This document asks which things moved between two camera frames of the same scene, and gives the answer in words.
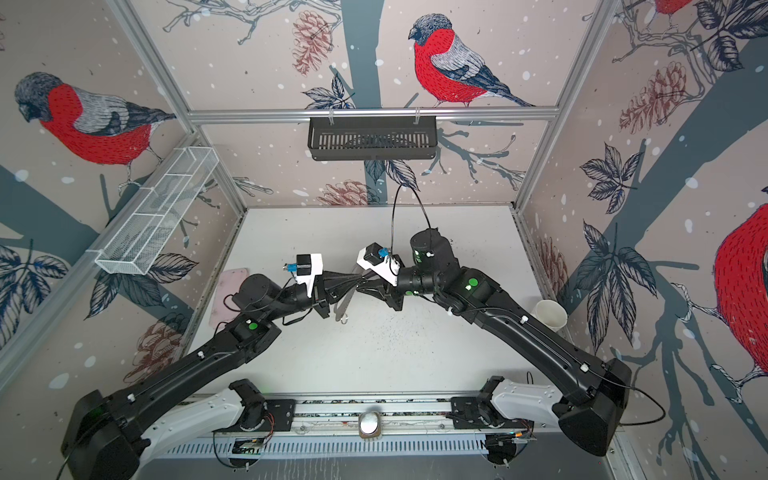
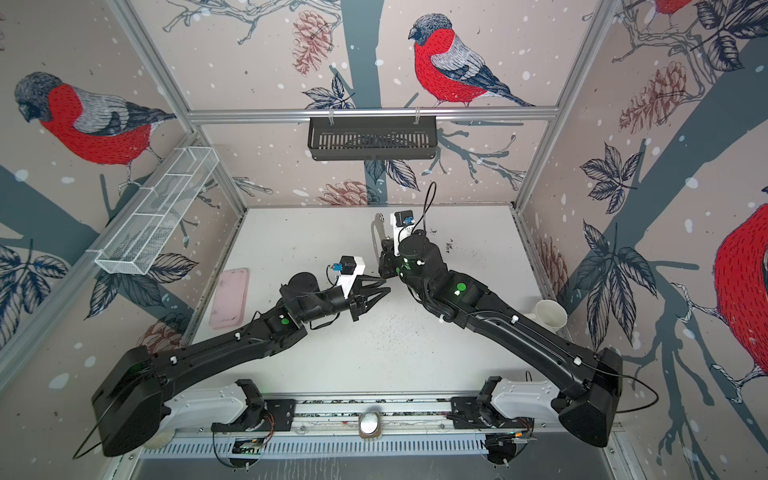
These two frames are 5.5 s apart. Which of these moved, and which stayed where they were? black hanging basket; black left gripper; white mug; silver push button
Moved: black left gripper
Stayed: white mug; black hanging basket; silver push button
